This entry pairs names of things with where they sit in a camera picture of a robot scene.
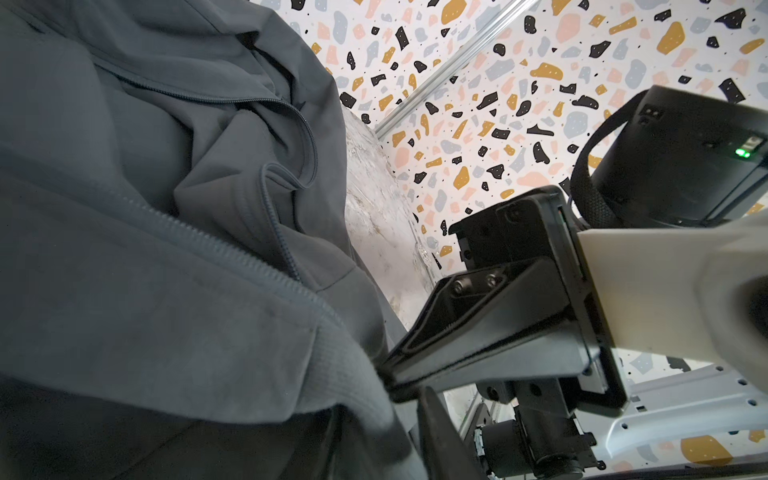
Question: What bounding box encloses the dark grey jacket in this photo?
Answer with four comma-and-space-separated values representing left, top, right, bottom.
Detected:
1, 1, 427, 479

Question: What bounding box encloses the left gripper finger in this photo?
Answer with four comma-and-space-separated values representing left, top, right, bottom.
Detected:
417, 387, 485, 480

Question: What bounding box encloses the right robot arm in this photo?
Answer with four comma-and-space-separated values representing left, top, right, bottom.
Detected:
380, 86, 767, 479

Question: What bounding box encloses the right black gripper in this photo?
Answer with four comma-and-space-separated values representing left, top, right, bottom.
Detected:
379, 186, 629, 417

